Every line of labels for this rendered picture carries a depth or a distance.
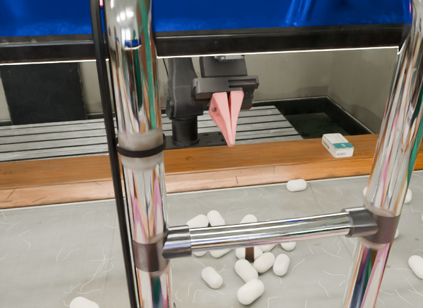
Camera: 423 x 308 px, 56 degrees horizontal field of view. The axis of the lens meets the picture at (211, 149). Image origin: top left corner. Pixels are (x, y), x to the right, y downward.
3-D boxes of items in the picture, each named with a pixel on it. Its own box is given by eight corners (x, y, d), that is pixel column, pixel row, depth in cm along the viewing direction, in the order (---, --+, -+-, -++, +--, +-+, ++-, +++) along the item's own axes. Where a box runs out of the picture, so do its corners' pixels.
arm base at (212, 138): (228, 116, 93) (222, 106, 99) (142, 123, 90) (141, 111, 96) (228, 147, 97) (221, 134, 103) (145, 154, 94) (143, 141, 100)
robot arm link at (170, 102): (208, 94, 90) (200, 86, 95) (170, 99, 88) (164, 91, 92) (208, 119, 93) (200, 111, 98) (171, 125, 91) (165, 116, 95)
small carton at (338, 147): (321, 143, 78) (322, 134, 77) (338, 142, 79) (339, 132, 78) (334, 158, 73) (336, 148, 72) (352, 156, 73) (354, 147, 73)
